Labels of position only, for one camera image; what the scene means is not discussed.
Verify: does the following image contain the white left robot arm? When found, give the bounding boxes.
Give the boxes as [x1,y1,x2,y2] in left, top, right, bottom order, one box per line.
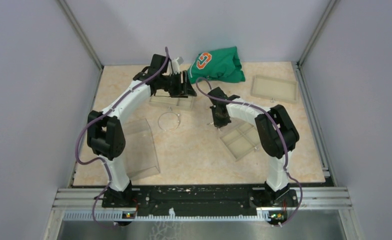
[86,54,197,207]

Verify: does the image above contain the beige ring roll tray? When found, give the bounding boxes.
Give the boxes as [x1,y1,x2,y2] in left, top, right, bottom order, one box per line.
[149,96,195,111]

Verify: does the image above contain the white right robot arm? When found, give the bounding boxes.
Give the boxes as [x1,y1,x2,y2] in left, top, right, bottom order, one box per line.
[206,87,300,206]

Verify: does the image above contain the beige flat open tray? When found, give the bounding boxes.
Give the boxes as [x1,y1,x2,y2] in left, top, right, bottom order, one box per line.
[250,75,298,104]

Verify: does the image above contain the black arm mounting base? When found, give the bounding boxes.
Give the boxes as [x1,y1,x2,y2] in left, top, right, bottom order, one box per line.
[101,183,298,217]

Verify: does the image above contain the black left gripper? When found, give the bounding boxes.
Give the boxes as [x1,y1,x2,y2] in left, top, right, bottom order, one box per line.
[160,70,197,98]

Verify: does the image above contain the beige four-compartment tray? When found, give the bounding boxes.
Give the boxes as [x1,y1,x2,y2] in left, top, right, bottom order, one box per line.
[219,120,261,162]

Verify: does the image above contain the green cloth with orange logo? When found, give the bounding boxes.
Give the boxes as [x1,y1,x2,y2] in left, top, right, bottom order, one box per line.
[187,46,246,84]

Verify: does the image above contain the aluminium front frame rail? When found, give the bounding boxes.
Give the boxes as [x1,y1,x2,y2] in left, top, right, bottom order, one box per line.
[53,184,352,223]

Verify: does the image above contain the clear acrylic box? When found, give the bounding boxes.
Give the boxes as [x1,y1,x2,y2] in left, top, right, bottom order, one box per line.
[121,118,161,181]

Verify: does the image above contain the silver wire choker necklace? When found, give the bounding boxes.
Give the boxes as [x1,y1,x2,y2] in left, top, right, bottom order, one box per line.
[157,111,182,132]

